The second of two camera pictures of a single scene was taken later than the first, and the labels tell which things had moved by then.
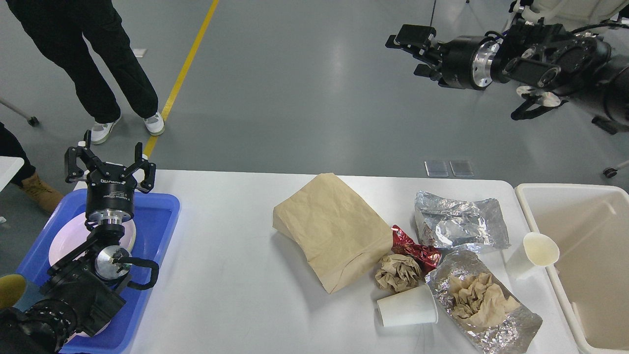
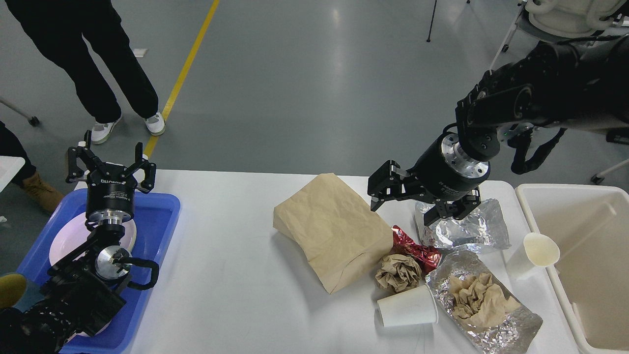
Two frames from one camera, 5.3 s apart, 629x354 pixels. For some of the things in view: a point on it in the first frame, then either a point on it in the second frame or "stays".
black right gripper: [468, 62] → [443, 170]
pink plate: [77, 230] stays
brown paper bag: [340, 237] stays
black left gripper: [110, 188] stays
